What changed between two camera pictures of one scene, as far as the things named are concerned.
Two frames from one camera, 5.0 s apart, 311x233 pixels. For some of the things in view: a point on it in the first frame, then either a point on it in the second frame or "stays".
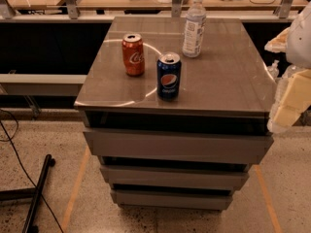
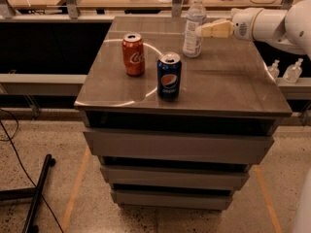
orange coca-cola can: (133, 51) stays
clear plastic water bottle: (195, 20) stays
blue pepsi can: (169, 76) stays
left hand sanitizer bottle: (274, 70) stays
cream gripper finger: (292, 99) → (218, 29)
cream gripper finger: (278, 44) → (221, 20)
